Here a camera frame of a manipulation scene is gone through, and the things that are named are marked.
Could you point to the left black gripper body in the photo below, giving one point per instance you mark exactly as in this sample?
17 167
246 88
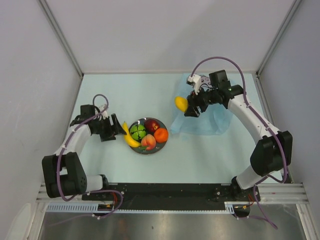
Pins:
106 130

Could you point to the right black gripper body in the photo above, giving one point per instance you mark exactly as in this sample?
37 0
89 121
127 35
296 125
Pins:
203 98

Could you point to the yellow fake banana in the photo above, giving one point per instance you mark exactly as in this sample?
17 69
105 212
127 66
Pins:
128 138

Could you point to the green fake watermelon ball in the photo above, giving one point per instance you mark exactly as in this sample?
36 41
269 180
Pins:
138 132

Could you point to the light blue printed plastic bag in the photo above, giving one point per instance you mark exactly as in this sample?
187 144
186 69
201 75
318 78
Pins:
214 121

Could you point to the orange fake peach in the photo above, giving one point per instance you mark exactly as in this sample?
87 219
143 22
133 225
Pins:
148 142

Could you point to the red fake apple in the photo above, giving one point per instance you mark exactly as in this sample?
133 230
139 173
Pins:
151 125

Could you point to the orange fake mandarin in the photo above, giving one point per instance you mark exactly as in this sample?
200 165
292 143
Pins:
161 135

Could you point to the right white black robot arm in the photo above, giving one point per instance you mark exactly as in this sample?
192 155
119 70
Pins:
273 148

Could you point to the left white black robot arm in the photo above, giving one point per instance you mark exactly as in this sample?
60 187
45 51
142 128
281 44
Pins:
63 171

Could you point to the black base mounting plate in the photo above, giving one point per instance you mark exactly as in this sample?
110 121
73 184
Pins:
181 196

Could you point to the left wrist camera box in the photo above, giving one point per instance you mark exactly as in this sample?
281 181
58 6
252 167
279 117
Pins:
103 110

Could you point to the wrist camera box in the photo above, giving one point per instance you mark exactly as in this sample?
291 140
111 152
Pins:
103 110
196 82

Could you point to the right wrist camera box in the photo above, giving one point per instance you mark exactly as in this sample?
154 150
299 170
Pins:
196 82

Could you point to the left corner aluminium post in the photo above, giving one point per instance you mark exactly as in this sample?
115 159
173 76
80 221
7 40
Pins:
47 11

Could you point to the corner aluminium post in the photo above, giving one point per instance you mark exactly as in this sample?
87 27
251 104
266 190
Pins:
279 35
47 11

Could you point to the white slotted cable duct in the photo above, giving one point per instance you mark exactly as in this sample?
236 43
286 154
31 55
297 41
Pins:
96 208

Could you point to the aluminium frame rail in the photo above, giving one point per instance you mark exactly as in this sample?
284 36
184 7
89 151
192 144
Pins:
270 193

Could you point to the right corner aluminium post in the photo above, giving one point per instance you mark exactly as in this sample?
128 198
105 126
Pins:
279 35

